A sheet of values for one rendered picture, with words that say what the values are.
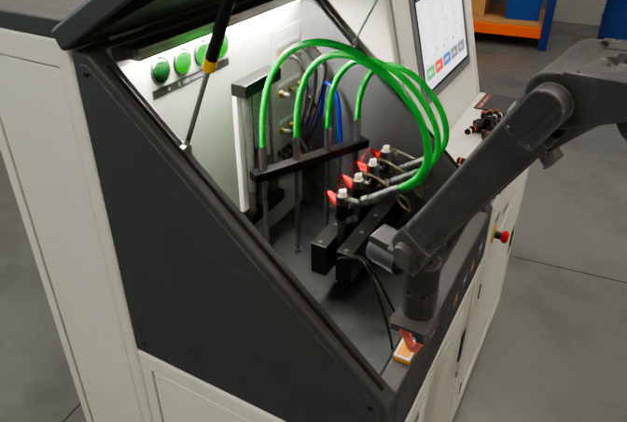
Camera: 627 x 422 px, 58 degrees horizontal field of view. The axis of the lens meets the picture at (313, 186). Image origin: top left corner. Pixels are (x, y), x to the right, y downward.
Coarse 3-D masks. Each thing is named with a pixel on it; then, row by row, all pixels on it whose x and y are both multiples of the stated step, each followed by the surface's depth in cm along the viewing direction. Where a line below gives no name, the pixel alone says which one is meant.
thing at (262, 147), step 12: (288, 48) 109; (300, 48) 108; (336, 48) 104; (348, 48) 103; (276, 60) 112; (360, 60) 103; (372, 60) 102; (276, 72) 114; (384, 72) 102; (396, 84) 101; (264, 96) 117; (408, 96) 102; (264, 108) 119; (264, 120) 121; (420, 120) 102; (264, 132) 122; (264, 144) 124; (420, 168) 107; (408, 180) 110
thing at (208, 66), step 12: (228, 0) 72; (228, 12) 73; (216, 24) 74; (228, 24) 75; (216, 36) 76; (216, 48) 77; (204, 60) 79; (216, 60) 79; (204, 72) 81; (204, 84) 82; (192, 120) 87; (192, 132) 89
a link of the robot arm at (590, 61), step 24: (576, 48) 52; (600, 48) 51; (624, 48) 50; (552, 72) 49; (576, 72) 48; (600, 72) 47; (624, 72) 46; (576, 96) 49; (600, 96) 47; (624, 96) 46; (576, 120) 50; (600, 120) 48; (624, 120) 47
